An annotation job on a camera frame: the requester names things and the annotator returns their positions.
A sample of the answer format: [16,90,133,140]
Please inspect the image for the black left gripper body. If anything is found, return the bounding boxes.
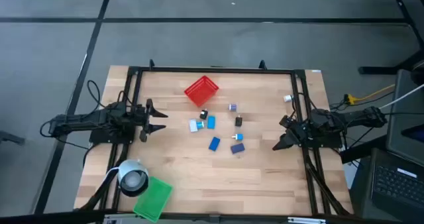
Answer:
[133,98,155,143]

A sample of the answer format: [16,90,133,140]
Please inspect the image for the white round desk lamp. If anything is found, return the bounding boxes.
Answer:
[104,159,150,197]

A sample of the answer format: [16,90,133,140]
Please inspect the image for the silver metal bracket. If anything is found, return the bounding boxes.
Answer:
[102,213,140,224]
[287,216,327,224]

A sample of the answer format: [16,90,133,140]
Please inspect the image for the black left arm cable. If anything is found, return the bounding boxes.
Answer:
[86,80,102,109]

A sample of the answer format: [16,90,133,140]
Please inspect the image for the grey monitor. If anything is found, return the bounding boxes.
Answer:
[386,69,424,167]

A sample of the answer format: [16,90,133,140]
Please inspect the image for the red plastic basket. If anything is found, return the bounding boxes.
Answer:
[184,75,220,108]

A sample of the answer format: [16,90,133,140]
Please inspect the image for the black desk leg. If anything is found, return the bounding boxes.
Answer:
[358,0,424,76]

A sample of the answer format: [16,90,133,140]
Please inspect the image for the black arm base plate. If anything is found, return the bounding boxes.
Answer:
[89,129,133,144]
[299,133,344,149]

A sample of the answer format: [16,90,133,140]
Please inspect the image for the white cable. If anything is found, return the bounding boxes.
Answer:
[379,83,424,111]

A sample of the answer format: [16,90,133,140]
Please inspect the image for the green plastic basket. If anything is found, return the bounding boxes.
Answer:
[132,176,174,223]

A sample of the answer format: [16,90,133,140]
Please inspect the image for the black aluminium table frame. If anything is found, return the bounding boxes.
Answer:
[74,58,354,218]

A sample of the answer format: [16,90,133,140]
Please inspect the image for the black furniture foot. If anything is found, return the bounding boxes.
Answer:
[0,130,26,145]

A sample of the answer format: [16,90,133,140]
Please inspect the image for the yellow extension cord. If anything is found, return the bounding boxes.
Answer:
[343,84,397,105]

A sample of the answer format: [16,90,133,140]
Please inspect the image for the blue small box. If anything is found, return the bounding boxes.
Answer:
[208,137,221,152]

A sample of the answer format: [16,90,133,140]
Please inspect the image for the black laptop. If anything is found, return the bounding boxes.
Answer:
[362,147,424,224]

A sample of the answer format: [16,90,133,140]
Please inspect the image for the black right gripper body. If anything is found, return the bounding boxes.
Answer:
[279,114,307,144]

